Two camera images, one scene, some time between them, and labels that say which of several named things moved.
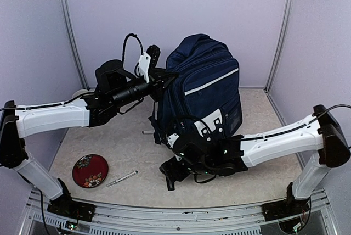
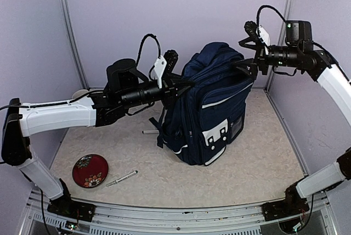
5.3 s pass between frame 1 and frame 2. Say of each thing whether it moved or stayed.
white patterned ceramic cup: stayed
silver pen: stayed
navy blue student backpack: moved
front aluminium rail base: stayed
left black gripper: moved
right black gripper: moved
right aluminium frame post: stayed
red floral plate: stayed
